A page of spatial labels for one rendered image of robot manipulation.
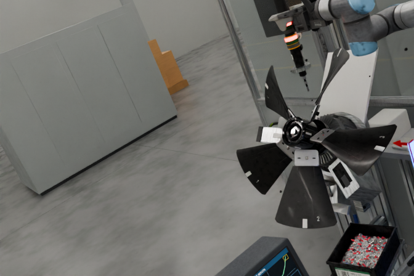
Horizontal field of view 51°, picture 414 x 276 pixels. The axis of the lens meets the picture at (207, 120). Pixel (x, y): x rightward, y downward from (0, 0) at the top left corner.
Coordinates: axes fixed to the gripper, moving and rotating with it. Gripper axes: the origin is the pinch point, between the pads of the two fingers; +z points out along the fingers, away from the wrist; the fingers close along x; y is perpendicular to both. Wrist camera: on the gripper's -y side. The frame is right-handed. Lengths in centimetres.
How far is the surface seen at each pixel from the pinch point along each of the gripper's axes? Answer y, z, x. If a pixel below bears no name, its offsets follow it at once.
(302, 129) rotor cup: 42.9, 2.4, -5.0
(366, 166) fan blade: 52, -25, -9
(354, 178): 64, -12, -2
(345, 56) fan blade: 22.6, -10.4, 13.6
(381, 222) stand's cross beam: 109, 10, 28
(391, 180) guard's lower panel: 117, 33, 70
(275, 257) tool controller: 42, -42, -63
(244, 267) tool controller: 41, -39, -69
